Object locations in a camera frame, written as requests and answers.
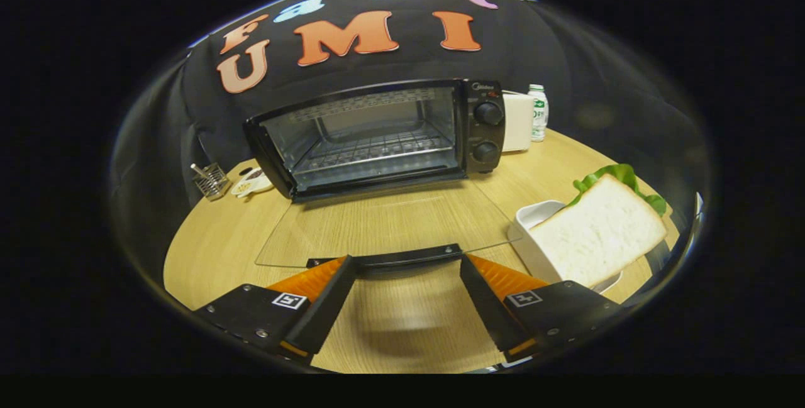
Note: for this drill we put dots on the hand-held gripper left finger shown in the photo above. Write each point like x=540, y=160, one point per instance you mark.
x=327, y=307

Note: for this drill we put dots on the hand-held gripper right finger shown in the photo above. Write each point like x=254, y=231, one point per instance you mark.
x=487, y=307

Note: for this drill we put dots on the white bread lettuce sandwich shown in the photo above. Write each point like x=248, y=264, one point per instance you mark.
x=597, y=232

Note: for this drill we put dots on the black toaster oven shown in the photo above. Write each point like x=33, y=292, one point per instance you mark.
x=485, y=131

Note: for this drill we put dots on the white toaster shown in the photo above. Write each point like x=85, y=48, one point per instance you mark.
x=517, y=122

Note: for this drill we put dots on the white plastic tray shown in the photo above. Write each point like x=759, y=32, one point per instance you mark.
x=534, y=216

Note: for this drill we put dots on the small white dish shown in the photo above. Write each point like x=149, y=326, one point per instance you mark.
x=251, y=185

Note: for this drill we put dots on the small white bottle green label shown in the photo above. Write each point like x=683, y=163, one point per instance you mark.
x=538, y=112

